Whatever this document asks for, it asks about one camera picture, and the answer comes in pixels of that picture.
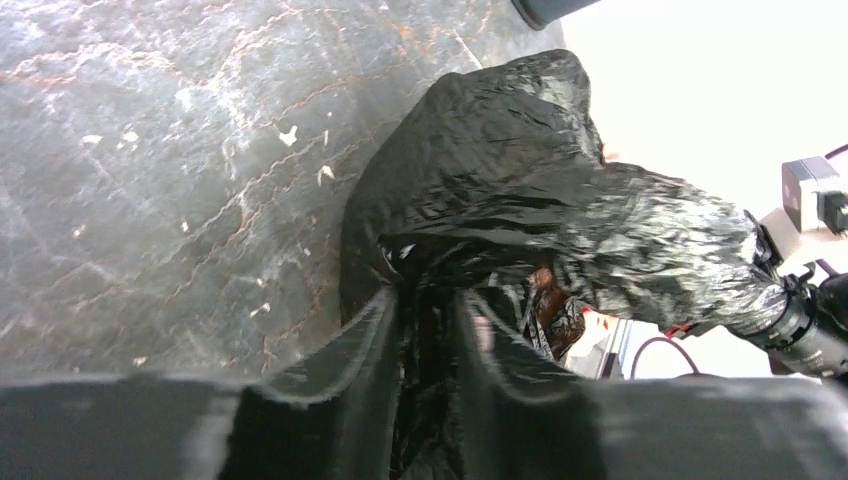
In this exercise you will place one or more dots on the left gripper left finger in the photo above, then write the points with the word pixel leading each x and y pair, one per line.
pixel 330 415

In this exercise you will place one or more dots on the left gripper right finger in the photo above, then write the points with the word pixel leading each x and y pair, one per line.
pixel 521 415

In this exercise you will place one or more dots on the black trash bag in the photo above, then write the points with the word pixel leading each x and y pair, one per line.
pixel 496 182

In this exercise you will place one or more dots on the dark blue trash bin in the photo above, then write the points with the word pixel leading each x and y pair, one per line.
pixel 538 14

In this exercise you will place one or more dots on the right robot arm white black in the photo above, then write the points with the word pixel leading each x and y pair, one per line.
pixel 809 336

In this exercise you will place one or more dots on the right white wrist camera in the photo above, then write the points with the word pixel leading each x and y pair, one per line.
pixel 799 234

